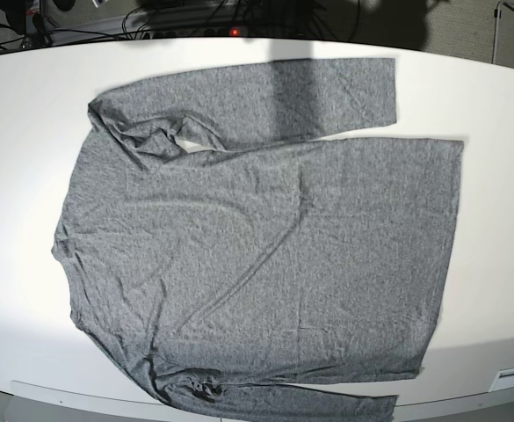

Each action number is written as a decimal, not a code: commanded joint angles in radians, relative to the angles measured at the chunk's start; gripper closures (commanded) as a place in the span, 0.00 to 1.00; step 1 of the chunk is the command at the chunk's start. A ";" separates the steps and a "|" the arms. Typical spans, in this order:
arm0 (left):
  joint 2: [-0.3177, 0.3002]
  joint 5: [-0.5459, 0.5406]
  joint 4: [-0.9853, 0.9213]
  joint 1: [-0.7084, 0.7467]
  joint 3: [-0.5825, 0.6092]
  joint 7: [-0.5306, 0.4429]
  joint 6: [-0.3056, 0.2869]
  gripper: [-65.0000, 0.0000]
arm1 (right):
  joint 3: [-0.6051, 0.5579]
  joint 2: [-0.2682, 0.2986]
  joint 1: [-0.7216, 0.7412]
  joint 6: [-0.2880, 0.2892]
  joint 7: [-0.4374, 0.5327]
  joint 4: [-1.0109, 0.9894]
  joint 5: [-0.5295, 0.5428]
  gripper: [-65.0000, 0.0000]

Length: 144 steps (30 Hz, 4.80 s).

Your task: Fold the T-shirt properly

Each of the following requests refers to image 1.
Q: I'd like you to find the white metal stand frame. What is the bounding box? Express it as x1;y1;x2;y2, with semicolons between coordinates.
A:
489;0;514;66

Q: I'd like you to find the black power strip red light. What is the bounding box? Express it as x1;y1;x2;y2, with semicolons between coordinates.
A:
122;25;308;40

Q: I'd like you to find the grey long-sleeve T-shirt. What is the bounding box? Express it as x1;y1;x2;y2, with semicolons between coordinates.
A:
52;58;463;421

